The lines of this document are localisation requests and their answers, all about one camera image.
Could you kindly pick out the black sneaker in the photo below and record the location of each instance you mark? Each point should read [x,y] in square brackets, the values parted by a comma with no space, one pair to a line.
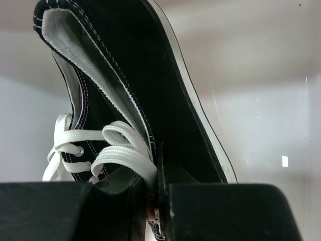
[133,102]

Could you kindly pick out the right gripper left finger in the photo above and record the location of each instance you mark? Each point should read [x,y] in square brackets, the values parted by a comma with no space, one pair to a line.
[71,211]

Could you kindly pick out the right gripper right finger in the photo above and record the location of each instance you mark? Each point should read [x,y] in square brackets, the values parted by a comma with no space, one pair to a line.
[190,210]

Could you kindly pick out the dark pink drawer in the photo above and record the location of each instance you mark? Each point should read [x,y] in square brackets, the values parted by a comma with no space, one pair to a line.
[255,66]

